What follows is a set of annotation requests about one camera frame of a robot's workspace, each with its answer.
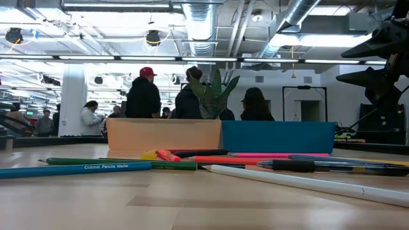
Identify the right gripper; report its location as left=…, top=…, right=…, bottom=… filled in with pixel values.
left=335, top=15, right=409, bottom=97

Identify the yellow colored pencil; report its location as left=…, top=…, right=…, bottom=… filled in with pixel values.
left=346, top=157, right=409, bottom=167

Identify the blue ballpoint pen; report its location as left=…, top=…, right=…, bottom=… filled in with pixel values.
left=287, top=153, right=409, bottom=167

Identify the clear pen with black grip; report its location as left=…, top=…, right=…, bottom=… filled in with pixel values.
left=256, top=158, right=409, bottom=178

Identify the pink colored pencil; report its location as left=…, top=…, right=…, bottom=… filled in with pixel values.
left=229, top=152, right=330, bottom=159

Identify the white colored pencil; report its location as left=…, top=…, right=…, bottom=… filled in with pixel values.
left=202, top=164, right=409, bottom=208

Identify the orange colored pencil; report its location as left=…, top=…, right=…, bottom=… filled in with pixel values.
left=187, top=155, right=290, bottom=166

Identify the red colored pencil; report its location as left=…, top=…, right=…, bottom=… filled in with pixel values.
left=166, top=148, right=226, bottom=154

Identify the black marker pen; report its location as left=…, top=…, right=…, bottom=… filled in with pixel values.
left=173, top=148, right=230, bottom=159

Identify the green colored pencil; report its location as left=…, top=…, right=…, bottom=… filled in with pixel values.
left=37, top=157, right=199, bottom=171

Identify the orange highlighter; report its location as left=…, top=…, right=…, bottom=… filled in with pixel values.
left=156, top=148, right=182, bottom=163

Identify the yellow highlighter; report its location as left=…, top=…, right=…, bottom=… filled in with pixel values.
left=140, top=149, right=159, bottom=161

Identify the black cabinet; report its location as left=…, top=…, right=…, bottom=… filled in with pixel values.
left=357, top=102, right=407, bottom=145

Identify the blue plastic tray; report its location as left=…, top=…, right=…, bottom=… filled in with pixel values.
left=220, top=120, right=337, bottom=155

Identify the green snake plant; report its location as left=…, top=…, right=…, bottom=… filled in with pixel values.
left=187, top=68, right=241, bottom=120

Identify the translucent orange plastic tray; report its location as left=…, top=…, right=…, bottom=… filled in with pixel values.
left=106, top=118, right=222, bottom=152

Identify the long ceiling light bar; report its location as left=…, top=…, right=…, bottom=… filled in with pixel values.
left=0, top=54, right=388, bottom=66

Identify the white pillar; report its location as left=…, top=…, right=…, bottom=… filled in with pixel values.
left=58, top=63, right=88, bottom=137

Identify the blue colored pencil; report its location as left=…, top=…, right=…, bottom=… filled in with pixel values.
left=0, top=161, right=153, bottom=180

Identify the black cable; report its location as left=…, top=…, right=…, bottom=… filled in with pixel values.
left=334, top=107, right=378, bottom=135

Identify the black rectangular stand frame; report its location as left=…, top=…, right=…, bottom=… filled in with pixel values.
left=282, top=85, right=328, bottom=123

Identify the yellow hanging cord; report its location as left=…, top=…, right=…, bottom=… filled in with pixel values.
left=289, top=46, right=297, bottom=79

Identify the black ceiling cable reel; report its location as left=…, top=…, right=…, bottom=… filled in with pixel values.
left=145, top=29, right=162, bottom=47
left=4, top=27, right=24, bottom=45

